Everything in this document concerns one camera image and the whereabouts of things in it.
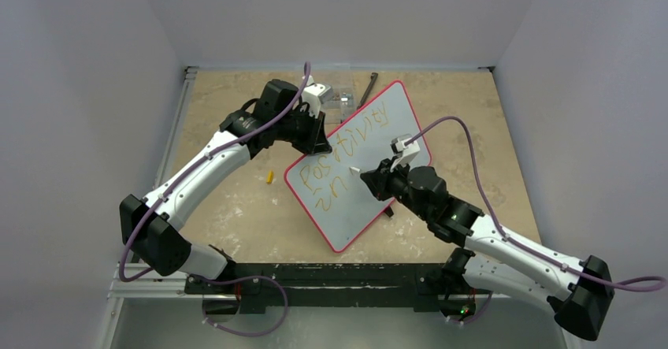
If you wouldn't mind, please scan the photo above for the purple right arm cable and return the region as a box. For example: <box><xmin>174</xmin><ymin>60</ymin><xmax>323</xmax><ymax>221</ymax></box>
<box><xmin>404</xmin><ymin>116</ymin><xmax>667</xmax><ymax>327</ymax></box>

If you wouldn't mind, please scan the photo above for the red framed whiteboard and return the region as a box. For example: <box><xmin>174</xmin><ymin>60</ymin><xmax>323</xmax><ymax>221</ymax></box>
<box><xmin>284</xmin><ymin>80</ymin><xmax>421</xmax><ymax>253</ymax></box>

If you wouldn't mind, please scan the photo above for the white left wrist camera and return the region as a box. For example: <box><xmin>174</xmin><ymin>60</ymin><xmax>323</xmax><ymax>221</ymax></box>
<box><xmin>301</xmin><ymin>76</ymin><xmax>334</xmax><ymax>118</ymax></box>

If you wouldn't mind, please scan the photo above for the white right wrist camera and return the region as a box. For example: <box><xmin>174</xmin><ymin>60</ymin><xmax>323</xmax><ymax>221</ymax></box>
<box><xmin>390</xmin><ymin>134</ymin><xmax>420</xmax><ymax>172</ymax></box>

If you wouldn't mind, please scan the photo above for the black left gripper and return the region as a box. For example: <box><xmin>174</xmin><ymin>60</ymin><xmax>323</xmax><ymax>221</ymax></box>
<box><xmin>276</xmin><ymin>106</ymin><xmax>329</xmax><ymax>155</ymax></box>

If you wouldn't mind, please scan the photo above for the clear plastic marker holder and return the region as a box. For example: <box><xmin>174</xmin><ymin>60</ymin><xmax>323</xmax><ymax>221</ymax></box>
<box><xmin>321</xmin><ymin>87</ymin><xmax>358</xmax><ymax>124</ymax></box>

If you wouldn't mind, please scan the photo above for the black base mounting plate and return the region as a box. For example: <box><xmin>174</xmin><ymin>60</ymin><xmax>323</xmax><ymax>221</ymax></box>
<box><xmin>184</xmin><ymin>263</ymin><xmax>477</xmax><ymax>318</ymax></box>

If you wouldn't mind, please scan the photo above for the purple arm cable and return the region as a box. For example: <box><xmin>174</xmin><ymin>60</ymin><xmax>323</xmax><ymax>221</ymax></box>
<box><xmin>404</xmin><ymin>116</ymin><xmax>667</xmax><ymax>327</ymax></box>
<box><xmin>117</xmin><ymin>61</ymin><xmax>313</xmax><ymax>337</ymax></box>

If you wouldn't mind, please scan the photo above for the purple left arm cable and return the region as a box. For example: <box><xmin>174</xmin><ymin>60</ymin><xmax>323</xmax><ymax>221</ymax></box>
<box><xmin>117</xmin><ymin>61</ymin><xmax>313</xmax><ymax>337</ymax></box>

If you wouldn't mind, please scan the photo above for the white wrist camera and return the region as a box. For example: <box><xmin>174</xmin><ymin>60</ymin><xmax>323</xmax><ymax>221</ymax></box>
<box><xmin>390</xmin><ymin>134</ymin><xmax>420</xmax><ymax>172</ymax></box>
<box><xmin>301</xmin><ymin>76</ymin><xmax>334</xmax><ymax>118</ymax></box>

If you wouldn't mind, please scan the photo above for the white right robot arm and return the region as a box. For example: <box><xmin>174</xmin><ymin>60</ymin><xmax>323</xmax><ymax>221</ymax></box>
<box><xmin>360</xmin><ymin>159</ymin><xmax>614</xmax><ymax>341</ymax></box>

